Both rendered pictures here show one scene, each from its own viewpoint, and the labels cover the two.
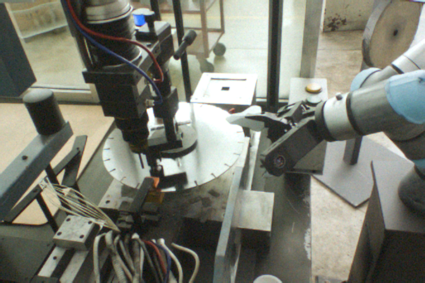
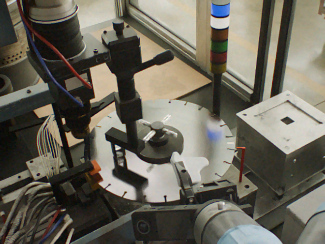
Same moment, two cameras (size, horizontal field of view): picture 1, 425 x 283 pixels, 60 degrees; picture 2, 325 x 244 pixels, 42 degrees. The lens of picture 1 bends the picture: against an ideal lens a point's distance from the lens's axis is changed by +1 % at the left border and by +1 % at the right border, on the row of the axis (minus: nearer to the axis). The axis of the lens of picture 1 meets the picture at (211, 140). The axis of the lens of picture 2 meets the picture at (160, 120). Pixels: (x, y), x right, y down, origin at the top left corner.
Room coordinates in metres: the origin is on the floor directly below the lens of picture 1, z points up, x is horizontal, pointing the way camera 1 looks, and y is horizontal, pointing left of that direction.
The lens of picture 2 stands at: (0.21, -0.41, 1.58)
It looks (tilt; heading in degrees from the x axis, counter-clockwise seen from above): 39 degrees down; 46
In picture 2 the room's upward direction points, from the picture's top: 4 degrees counter-clockwise
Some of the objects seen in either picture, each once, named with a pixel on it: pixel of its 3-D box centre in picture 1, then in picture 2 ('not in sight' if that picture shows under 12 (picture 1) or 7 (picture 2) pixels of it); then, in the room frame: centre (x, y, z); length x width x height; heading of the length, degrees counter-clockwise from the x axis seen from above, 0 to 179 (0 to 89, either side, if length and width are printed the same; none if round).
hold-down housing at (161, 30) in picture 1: (159, 69); (124, 73); (0.61, 0.08, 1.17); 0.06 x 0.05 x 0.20; 156
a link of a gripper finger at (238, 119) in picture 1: (250, 114); (190, 164); (0.59, -0.08, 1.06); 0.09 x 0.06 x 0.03; 55
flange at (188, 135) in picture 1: (172, 136); (158, 139); (0.68, 0.09, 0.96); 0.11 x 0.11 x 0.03
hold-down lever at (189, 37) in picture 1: (176, 43); (147, 57); (0.63, 0.05, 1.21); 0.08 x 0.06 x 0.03; 165
